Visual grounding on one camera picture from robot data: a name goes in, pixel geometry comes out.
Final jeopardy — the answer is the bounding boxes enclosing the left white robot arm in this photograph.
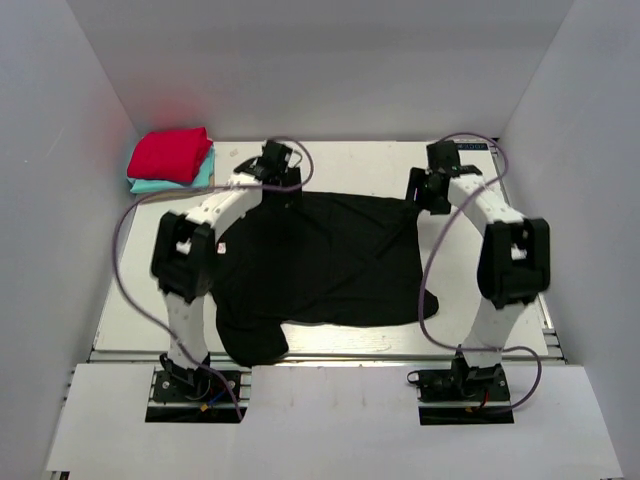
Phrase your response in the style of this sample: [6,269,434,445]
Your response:
[151,140,304,399]

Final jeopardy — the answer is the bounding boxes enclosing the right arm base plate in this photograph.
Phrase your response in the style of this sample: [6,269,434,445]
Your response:
[406,354,514,426]

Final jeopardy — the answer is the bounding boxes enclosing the blue table label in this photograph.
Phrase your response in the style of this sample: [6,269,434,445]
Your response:
[456,142,489,151]

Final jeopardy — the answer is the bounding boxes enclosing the red folded t-shirt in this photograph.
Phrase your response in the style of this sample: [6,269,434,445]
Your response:
[126,127,213,184]

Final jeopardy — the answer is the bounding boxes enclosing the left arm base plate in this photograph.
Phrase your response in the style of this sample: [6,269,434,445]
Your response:
[145,367,241,424]

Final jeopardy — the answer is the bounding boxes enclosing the teal folded t-shirt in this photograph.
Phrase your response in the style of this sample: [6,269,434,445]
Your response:
[127,147,215,195]

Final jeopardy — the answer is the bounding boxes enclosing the black t-shirt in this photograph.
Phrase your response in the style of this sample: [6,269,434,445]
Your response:
[211,192,439,367]

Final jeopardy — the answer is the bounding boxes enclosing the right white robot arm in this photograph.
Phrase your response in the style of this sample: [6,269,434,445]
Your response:
[406,137,551,399]

